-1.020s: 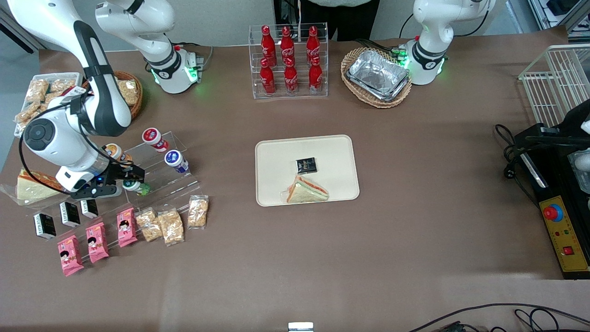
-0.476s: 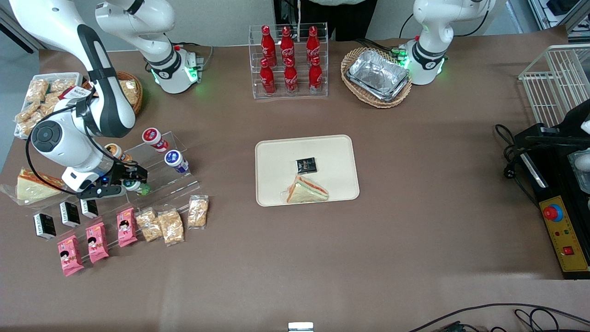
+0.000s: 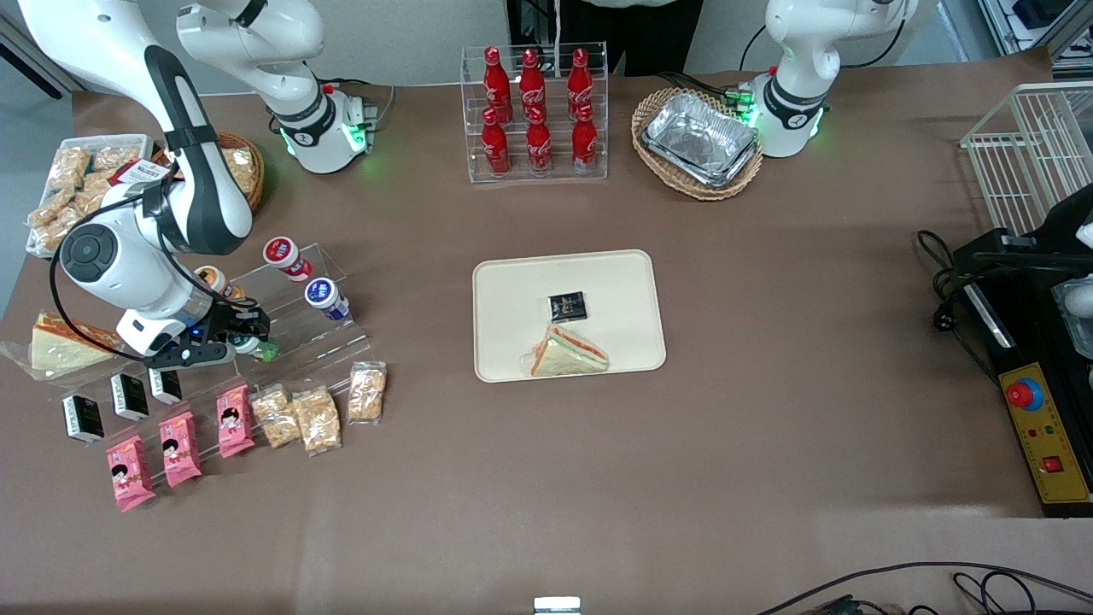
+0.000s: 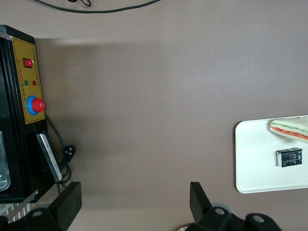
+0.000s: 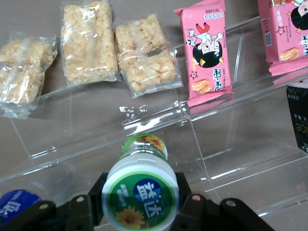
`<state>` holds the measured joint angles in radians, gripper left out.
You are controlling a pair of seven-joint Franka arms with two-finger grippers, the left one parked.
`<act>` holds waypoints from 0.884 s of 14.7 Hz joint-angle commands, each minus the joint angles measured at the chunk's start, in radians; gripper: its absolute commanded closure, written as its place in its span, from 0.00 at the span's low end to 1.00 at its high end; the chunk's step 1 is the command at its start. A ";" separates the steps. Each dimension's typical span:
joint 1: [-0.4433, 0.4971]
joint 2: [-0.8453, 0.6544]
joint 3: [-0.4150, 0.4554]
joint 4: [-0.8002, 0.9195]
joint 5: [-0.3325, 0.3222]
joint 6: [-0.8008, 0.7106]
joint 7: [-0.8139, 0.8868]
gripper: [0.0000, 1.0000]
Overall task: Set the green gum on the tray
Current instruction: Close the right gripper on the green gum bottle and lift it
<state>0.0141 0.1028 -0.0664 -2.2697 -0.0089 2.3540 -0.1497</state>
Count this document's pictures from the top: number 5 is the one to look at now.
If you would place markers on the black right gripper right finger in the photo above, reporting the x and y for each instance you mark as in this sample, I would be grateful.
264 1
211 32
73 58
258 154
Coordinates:
197 214

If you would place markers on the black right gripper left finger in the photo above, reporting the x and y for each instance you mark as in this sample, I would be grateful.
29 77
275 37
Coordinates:
79 211

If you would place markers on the green gum bottle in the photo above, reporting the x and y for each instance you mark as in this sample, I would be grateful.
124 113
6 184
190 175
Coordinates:
142 192

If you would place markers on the blue gum bottle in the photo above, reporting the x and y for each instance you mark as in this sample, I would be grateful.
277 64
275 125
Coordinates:
16 202

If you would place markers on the clear acrylic tiered stand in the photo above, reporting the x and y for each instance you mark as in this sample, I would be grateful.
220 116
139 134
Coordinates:
240 144

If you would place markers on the small black snack box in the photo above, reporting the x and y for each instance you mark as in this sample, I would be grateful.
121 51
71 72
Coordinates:
299 115

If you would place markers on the clear-wrapped rice crispy bar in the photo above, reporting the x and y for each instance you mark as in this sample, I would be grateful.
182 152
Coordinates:
21 72
89 43
144 57

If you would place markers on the pink cartoon snack packet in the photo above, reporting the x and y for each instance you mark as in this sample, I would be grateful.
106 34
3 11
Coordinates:
284 36
207 53

